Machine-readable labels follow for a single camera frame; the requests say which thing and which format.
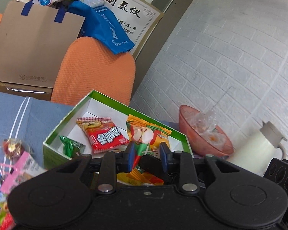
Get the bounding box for right orange chair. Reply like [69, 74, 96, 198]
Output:
[51, 37, 136, 106]

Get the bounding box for clear wrappers in bowl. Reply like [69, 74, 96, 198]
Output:
[186, 110, 225, 150]

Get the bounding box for white thermos jug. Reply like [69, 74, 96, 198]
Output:
[227, 121, 288, 174]

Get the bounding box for red beef snack packet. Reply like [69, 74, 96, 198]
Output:
[76, 117, 129, 154]

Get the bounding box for blue fabric bag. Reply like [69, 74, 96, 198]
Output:
[67, 1, 135, 55]

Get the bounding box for brown paper bag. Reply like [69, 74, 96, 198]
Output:
[0, 1, 85, 101]

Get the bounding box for clear wrapped red date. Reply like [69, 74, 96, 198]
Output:
[2, 138, 25, 160]

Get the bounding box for green white cardboard box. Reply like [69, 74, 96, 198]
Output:
[43, 91, 192, 170]

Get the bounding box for framed Chinese calligraphy sign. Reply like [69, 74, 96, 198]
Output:
[18, 0, 163, 57]

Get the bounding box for yellow apple snack packet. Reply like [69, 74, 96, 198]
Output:
[117, 114, 172, 186]

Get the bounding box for pink translucent plastic bowl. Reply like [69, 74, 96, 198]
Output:
[178, 105, 234, 157]

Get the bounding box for green candy wrapper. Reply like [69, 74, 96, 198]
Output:
[59, 136, 86, 158]

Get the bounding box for pink snack packet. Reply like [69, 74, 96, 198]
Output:
[0, 152, 46, 194]

